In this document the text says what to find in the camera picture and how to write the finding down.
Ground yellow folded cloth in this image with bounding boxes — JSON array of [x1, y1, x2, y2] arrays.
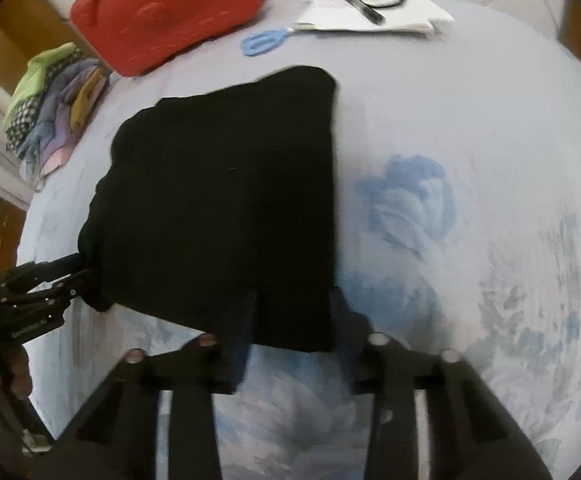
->
[[69, 68, 107, 132]]

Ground pink folded cloth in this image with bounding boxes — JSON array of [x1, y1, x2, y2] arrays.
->
[[41, 146, 74, 177]]

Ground blue folded cloth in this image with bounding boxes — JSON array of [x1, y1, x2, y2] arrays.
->
[[16, 58, 98, 162]]

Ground blue handled scissors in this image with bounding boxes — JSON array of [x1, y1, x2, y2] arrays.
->
[[240, 27, 295, 58]]

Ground red hard-shell handbag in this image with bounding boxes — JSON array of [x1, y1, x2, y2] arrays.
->
[[70, 0, 264, 77]]

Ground black white checkered cloth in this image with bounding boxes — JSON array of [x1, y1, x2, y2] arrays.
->
[[4, 93, 42, 152]]

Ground white paper sheets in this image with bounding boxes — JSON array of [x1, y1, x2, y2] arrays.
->
[[292, 0, 455, 34]]

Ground black t-shirt with print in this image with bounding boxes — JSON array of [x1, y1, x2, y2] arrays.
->
[[78, 66, 337, 352]]

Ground floral blue bedsheet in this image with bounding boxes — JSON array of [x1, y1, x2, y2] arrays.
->
[[18, 0, 581, 479]]

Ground person's left hand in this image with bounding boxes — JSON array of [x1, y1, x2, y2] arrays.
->
[[0, 347, 33, 400]]

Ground black pen with lanyard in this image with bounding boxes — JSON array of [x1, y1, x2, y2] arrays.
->
[[345, 0, 409, 26]]

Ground brown wooden headboard panel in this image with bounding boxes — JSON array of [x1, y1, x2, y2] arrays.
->
[[0, 0, 95, 94]]

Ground green folded cloth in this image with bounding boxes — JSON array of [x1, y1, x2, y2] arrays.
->
[[3, 42, 81, 125]]

